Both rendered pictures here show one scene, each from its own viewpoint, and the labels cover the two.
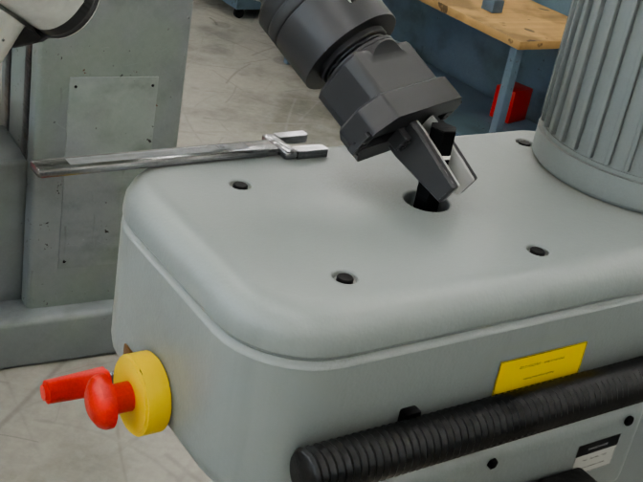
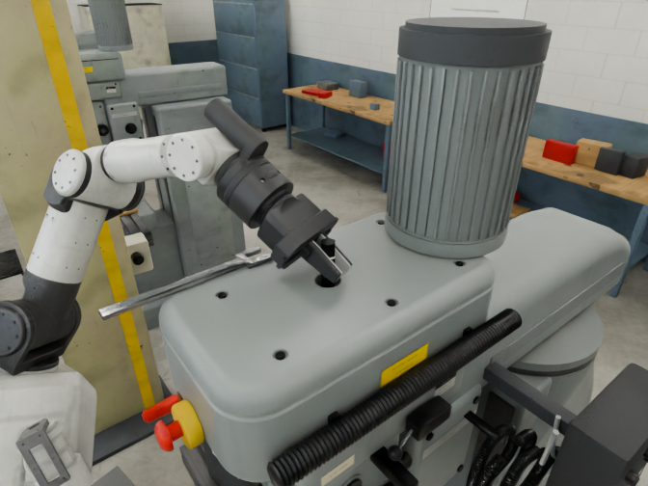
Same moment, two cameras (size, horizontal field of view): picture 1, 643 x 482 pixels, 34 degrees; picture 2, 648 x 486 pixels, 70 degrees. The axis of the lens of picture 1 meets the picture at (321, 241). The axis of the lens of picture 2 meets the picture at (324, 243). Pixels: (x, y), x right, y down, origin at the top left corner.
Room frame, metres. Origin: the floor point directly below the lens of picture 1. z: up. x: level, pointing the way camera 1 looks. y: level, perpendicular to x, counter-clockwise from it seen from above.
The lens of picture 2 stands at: (0.23, -0.07, 2.26)
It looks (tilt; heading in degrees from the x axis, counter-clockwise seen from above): 30 degrees down; 0
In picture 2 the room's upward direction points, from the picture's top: straight up
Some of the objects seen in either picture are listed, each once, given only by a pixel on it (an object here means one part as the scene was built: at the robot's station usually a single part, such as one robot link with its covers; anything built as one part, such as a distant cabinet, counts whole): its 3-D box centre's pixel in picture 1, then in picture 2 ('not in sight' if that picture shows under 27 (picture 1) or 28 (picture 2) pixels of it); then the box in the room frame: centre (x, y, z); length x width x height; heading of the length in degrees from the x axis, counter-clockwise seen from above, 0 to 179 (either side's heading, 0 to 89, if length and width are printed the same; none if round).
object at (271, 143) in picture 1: (186, 154); (191, 281); (0.76, 0.12, 1.89); 0.24 x 0.04 x 0.01; 129
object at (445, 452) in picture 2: not in sight; (400, 414); (0.88, -0.23, 1.47); 0.24 x 0.19 x 0.26; 37
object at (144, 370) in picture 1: (142, 393); (187, 423); (0.63, 0.11, 1.76); 0.06 x 0.02 x 0.06; 37
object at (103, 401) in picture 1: (111, 400); (170, 433); (0.61, 0.13, 1.76); 0.04 x 0.03 x 0.04; 37
